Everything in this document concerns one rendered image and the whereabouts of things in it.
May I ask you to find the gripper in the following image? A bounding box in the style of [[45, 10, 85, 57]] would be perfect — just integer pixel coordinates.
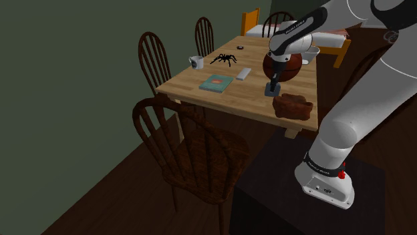
[[269, 59, 288, 93]]

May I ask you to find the teal book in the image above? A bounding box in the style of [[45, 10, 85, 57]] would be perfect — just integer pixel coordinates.
[[198, 74, 235, 94]]

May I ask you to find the grey rectangular block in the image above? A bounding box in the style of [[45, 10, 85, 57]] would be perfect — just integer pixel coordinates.
[[264, 81, 282, 97]]

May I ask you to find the grey remote control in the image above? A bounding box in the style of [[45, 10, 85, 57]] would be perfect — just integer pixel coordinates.
[[235, 67, 253, 81]]

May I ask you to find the orange wooden bed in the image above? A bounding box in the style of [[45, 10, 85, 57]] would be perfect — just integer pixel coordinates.
[[240, 7, 353, 69]]

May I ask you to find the large dark wooden chair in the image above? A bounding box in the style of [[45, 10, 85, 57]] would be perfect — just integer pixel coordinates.
[[132, 96, 251, 235]]

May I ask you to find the dark robot stand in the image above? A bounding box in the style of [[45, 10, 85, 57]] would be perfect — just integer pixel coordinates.
[[229, 127, 386, 235]]

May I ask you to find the wooden dining table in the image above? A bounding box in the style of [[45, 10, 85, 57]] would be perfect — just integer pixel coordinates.
[[155, 35, 319, 140]]

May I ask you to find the dark wooden spindle chair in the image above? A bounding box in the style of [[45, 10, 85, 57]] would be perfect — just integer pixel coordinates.
[[194, 17, 215, 58], [261, 11, 295, 39], [138, 31, 172, 97]]

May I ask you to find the brown rough lump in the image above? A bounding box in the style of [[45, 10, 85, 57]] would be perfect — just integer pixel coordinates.
[[272, 93, 314, 122]]

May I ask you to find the black toy spider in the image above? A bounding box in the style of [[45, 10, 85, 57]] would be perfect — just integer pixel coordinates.
[[209, 53, 238, 68]]

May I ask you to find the brown basketball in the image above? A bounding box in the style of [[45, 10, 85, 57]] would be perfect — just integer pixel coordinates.
[[262, 51, 304, 83]]

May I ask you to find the white mug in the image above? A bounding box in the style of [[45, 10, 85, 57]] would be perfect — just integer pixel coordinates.
[[188, 55, 204, 70]]

